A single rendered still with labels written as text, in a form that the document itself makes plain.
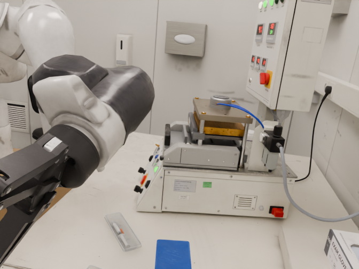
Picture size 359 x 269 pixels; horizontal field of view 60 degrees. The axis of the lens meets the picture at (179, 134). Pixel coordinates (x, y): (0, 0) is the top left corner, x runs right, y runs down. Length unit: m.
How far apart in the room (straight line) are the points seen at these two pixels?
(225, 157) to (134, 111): 0.64
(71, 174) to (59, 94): 0.09
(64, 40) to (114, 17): 2.15
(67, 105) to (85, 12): 2.55
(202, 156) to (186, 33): 1.62
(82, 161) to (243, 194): 0.81
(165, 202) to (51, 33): 0.67
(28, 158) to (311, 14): 0.90
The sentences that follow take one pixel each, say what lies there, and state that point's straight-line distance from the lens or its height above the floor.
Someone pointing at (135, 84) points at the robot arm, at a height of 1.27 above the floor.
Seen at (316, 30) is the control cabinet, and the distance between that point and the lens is 1.05.
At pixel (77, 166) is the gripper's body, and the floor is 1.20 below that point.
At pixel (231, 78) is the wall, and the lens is 2.65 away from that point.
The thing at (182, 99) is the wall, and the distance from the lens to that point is 2.71.
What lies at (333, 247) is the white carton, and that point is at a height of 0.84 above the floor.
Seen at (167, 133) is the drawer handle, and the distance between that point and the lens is 1.12.
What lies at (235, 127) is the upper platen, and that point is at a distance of 1.10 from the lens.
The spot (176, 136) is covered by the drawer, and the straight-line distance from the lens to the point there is 1.22.
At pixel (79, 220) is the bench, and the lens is 1.09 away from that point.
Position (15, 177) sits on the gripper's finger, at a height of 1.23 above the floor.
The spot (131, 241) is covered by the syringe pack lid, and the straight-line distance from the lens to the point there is 0.96.
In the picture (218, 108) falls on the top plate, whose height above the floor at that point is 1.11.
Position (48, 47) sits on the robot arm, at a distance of 0.68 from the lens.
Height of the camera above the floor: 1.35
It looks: 18 degrees down
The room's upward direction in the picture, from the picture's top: 5 degrees clockwise
